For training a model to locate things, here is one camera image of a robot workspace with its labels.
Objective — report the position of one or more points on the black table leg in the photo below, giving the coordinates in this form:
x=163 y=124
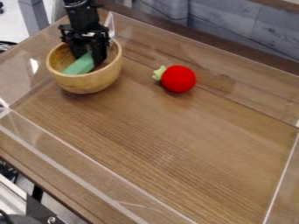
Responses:
x=38 y=193

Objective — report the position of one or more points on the grey post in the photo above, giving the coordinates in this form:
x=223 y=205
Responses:
x=34 y=15

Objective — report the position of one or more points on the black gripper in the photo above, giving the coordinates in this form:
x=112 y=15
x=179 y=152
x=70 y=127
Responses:
x=72 y=37

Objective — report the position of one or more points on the green rectangular stick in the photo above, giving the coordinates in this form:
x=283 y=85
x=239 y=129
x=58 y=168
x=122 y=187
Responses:
x=82 y=66

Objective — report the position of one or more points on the brown wooden bowl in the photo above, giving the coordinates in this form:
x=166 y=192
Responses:
x=91 y=82

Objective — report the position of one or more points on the red plush tomato toy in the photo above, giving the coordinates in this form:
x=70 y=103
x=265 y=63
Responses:
x=177 y=78

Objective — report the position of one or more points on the clear acrylic tray walls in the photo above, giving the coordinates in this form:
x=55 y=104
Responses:
x=140 y=155

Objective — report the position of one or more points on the black metal bracket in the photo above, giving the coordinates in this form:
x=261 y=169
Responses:
x=40 y=212

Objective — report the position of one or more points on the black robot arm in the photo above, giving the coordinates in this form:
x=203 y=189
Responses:
x=82 y=12

